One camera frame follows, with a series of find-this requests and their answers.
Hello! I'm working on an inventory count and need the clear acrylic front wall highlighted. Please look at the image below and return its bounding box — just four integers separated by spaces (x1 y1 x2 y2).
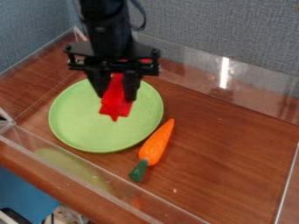
0 108 209 224

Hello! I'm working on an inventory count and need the clear acrylic back wall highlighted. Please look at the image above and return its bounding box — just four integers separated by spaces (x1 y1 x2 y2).
72 24 299 126

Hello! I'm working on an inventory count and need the clear acrylic wall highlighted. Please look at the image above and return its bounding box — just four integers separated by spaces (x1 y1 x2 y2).
0 108 209 224
0 28 85 96
72 24 299 126

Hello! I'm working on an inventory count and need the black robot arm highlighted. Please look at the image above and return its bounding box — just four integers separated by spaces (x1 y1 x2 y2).
64 0 160 102

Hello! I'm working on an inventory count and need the clear acrylic left wall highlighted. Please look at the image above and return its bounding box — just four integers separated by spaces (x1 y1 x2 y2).
0 28 85 96

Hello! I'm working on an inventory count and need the orange toy carrot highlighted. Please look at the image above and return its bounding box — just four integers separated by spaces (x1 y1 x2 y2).
128 119 173 183

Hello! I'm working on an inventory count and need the black cable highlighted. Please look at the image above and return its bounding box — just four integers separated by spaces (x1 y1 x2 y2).
129 0 148 32

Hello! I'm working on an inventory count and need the red plastic block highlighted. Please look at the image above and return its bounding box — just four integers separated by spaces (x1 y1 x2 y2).
99 73 132 122

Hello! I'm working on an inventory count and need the green plate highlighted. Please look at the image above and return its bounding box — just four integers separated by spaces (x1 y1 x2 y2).
48 80 164 153

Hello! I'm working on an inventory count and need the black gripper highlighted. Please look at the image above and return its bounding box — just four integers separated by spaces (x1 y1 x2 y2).
64 41 161 102

